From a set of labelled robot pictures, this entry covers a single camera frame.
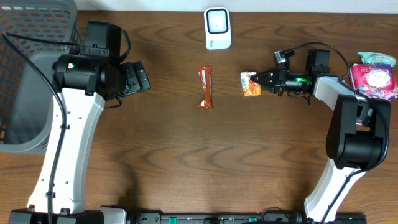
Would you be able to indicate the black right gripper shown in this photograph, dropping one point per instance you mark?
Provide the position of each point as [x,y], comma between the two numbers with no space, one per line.
[278,81]

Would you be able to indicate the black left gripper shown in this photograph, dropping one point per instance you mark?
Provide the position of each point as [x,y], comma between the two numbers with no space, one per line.
[137,78]

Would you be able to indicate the small orange yellow packet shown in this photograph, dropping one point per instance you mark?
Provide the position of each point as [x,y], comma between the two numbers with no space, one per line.
[249,87]

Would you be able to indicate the orange snack bar wrapper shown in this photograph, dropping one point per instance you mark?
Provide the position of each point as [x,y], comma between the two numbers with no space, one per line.
[205,77]

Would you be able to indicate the teal snack packet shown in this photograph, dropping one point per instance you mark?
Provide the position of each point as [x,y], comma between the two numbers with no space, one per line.
[376,58]

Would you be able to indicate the red purple noodle packet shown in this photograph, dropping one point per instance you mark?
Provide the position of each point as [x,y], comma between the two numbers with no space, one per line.
[375,81]

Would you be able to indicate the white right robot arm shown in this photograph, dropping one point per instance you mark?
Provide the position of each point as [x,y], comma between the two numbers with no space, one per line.
[358,135]

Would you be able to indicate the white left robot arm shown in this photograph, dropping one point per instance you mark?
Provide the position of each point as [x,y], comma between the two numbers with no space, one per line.
[83,81]

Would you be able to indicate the white barcode scanner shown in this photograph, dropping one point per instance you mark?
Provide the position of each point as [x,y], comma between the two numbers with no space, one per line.
[217,28]

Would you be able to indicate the grey plastic mesh basket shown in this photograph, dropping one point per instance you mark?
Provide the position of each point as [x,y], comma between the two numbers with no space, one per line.
[42,31]

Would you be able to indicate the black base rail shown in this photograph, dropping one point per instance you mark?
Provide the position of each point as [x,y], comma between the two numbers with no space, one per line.
[271,217]

